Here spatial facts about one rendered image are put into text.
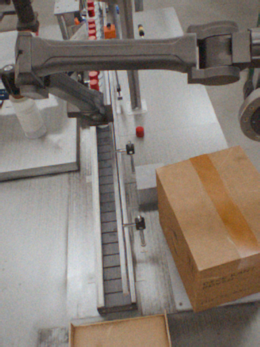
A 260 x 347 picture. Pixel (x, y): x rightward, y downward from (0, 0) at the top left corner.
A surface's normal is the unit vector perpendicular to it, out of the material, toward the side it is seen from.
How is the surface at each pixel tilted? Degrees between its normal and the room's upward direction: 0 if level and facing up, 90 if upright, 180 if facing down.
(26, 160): 0
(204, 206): 0
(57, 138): 0
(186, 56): 40
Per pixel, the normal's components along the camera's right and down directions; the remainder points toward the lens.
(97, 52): 0.02, 0.00
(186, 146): -0.11, -0.63
